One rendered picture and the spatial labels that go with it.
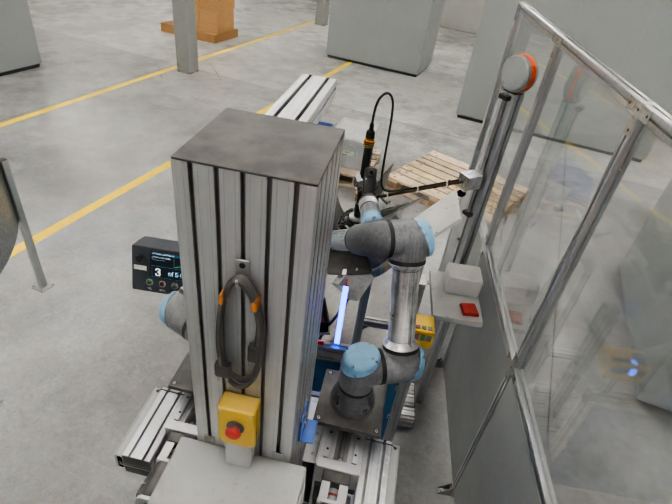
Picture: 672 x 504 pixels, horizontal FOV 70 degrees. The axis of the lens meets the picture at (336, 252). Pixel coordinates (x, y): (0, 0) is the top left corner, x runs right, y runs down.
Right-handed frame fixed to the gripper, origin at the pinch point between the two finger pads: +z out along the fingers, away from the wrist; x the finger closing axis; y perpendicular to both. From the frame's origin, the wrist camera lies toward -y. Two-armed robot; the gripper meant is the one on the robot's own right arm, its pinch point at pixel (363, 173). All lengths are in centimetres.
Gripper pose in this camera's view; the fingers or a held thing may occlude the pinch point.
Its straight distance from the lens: 202.1
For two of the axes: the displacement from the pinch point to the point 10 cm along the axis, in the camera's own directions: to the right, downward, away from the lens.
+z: -0.5, -6.0, 8.0
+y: -1.1, 8.0, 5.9
